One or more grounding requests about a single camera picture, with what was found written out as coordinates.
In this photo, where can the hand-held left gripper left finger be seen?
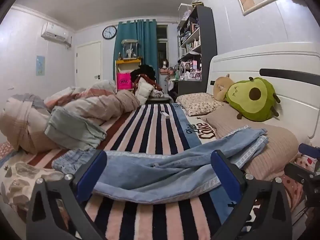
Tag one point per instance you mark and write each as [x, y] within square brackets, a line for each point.
[92, 171]

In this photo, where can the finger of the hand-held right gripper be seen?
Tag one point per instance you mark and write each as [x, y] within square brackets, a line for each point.
[298, 173]
[308, 150]

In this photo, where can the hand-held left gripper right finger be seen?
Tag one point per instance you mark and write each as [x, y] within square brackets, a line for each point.
[221, 171]

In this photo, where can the light blue denim pants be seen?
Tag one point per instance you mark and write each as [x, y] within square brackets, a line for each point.
[162, 170]

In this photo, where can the red dotted bed sheet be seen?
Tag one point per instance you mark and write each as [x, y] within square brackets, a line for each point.
[291, 187]

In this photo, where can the beige ribbed pillow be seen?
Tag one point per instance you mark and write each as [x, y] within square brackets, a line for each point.
[272, 152]

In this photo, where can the folded grey-green cloth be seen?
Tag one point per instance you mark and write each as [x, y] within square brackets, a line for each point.
[72, 130]

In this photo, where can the green avocado plush toy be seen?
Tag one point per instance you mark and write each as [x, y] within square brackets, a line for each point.
[240, 106]

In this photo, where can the pink and grey duvet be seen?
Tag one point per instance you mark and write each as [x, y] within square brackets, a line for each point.
[95, 102]

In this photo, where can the floral pillow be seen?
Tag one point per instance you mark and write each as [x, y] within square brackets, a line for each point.
[200, 103]

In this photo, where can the striped printed blanket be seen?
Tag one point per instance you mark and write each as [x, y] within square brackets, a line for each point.
[155, 135]

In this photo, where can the white remote control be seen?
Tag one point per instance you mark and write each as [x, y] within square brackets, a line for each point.
[165, 114]

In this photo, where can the brown plush toy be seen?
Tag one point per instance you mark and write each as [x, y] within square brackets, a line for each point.
[221, 87]

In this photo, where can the pink bag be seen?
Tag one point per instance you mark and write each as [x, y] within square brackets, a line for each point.
[124, 81]

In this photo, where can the white puffer jacket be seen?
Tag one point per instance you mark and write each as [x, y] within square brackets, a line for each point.
[143, 90]

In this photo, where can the white bed headboard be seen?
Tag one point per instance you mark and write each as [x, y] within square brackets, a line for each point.
[275, 60]

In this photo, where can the cluttered desk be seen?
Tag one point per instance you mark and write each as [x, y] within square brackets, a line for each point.
[187, 71]

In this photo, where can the white door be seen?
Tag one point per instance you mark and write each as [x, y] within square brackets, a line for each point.
[87, 65]

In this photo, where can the pile of dark clothes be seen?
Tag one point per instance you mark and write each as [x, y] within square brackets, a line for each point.
[146, 71]

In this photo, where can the yellow shelf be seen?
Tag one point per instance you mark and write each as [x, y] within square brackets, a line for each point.
[127, 61]

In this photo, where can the mannequin head with wig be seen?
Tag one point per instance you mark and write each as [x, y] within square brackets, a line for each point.
[164, 66]

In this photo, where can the glass display case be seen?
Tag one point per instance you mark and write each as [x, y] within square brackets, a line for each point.
[129, 50]

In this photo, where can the dark grey bookshelf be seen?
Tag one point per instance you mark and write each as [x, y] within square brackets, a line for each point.
[207, 42]

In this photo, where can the teal curtain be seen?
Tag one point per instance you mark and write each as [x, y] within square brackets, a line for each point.
[147, 45]

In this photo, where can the window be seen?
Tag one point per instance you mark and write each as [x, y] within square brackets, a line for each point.
[161, 45]

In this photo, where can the white air conditioner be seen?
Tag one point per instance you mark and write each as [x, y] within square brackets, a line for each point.
[55, 33]

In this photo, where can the clear plastic box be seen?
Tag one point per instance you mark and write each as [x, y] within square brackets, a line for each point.
[185, 11]

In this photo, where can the small wall poster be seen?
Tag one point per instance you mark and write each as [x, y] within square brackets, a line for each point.
[40, 65]

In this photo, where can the round wall clock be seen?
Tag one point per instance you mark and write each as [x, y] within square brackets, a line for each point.
[109, 32]

